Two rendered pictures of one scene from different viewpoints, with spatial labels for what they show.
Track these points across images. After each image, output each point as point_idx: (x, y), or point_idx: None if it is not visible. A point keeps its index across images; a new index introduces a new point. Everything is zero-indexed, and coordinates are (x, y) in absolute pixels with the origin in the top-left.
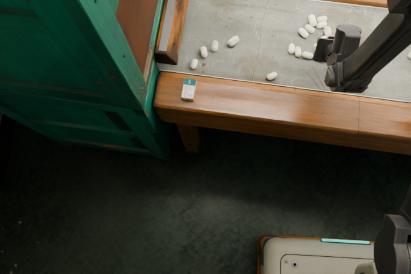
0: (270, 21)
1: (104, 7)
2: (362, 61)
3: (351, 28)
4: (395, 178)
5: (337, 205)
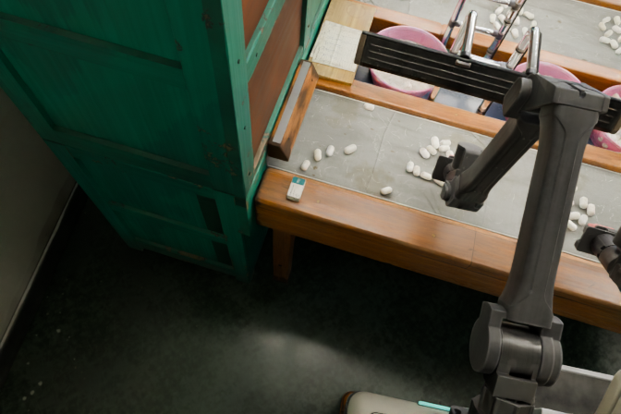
0: (392, 136)
1: (242, 71)
2: (479, 171)
3: (472, 146)
4: None
5: (443, 371)
